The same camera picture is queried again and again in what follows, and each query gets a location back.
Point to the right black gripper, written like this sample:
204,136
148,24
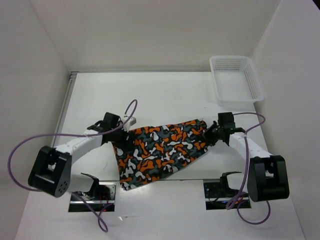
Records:
207,136

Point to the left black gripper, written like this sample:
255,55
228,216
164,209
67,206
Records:
125,144

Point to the orange camo patterned shorts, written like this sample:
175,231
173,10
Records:
153,153

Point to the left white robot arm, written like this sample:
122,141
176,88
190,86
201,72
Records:
52,169

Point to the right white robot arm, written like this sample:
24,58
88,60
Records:
265,175

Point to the white perforated plastic basket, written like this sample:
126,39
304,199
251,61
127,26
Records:
236,80

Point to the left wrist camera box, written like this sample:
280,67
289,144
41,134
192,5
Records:
128,122

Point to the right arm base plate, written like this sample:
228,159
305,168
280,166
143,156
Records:
217,193

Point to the aluminium table edge rail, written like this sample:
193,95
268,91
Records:
66,101

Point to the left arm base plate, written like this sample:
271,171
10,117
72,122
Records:
103,199

